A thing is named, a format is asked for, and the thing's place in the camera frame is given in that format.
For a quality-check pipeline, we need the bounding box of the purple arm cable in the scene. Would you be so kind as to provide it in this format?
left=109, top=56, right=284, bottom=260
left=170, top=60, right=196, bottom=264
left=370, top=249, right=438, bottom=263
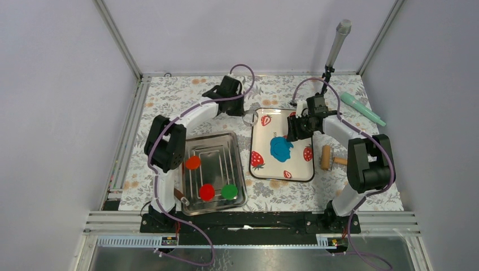
left=147, top=64, right=256, bottom=267
left=291, top=77, right=397, bottom=271

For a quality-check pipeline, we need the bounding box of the floral table mat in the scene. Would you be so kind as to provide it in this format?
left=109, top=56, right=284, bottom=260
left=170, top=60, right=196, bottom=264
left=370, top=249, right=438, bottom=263
left=118, top=75, right=404, bottom=212

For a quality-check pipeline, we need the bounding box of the stainless steel baking tray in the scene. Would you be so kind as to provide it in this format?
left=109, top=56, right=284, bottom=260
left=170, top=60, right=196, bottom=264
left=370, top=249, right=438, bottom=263
left=181, top=131, right=248, bottom=216

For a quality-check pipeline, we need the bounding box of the orange dough disc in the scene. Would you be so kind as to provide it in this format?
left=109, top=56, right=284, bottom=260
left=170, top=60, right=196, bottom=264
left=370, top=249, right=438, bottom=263
left=184, top=155, right=201, bottom=170

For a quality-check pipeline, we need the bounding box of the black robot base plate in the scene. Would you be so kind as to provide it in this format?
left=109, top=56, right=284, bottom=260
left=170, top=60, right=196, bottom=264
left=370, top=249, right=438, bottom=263
left=140, top=211, right=362, bottom=246

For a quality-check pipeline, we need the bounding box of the white strawberry print tray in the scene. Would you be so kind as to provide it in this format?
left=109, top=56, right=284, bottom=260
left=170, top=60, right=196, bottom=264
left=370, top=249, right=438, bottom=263
left=249, top=108, right=315, bottom=182

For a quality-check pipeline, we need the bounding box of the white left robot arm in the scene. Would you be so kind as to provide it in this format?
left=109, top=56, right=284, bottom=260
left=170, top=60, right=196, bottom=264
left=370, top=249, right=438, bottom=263
left=144, top=76, right=245, bottom=232

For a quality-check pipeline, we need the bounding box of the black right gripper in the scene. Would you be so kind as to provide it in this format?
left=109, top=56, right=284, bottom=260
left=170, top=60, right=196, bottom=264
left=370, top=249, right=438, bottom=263
left=286, top=113, right=317, bottom=143

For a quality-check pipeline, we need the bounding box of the red dough disc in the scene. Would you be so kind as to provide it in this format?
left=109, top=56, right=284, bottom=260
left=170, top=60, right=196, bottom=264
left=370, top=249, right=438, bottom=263
left=199, top=183, right=215, bottom=202

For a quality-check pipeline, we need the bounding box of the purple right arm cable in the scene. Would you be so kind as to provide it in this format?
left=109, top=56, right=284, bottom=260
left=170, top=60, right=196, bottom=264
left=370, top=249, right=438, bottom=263
left=291, top=77, right=397, bottom=271

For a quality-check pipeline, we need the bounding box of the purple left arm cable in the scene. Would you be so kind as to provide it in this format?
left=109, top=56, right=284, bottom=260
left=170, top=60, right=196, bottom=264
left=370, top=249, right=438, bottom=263
left=147, top=64, right=256, bottom=267

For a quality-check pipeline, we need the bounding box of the mint green handheld tool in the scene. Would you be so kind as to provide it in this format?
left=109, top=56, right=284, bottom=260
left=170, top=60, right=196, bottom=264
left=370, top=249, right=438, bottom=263
left=340, top=93, right=386, bottom=127

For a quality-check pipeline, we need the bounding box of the blue dough piece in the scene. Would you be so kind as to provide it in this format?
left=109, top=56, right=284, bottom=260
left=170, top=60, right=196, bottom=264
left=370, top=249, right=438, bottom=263
left=270, top=137, right=294, bottom=163

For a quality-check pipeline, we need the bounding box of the silver microphone on stand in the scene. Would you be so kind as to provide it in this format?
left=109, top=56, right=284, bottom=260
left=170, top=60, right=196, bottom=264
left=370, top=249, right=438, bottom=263
left=320, top=19, right=352, bottom=94

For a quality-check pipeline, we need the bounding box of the metal spatula wooden handle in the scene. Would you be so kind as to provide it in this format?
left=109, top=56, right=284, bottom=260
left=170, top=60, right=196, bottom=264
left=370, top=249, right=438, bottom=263
left=173, top=188, right=190, bottom=206

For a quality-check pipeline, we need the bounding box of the green dough disc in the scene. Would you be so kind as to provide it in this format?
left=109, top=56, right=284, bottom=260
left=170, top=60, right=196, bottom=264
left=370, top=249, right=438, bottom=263
left=221, top=184, right=238, bottom=200

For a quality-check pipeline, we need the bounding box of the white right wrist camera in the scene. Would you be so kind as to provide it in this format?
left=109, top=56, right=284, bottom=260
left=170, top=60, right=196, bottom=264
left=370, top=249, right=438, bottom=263
left=295, top=100, right=309, bottom=118

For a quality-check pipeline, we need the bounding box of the wooden double-ended dough roller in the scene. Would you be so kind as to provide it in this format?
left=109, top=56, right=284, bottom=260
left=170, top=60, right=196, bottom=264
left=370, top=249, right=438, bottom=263
left=320, top=145, right=347, bottom=171

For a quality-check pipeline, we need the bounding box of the metal round cookie cutter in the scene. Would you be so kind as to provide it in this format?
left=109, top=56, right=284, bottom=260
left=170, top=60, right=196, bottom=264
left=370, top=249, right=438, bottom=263
left=242, top=109, right=259, bottom=127

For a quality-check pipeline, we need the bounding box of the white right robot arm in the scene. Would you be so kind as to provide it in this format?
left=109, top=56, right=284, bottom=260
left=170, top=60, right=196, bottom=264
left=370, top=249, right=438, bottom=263
left=286, top=94, right=395, bottom=233

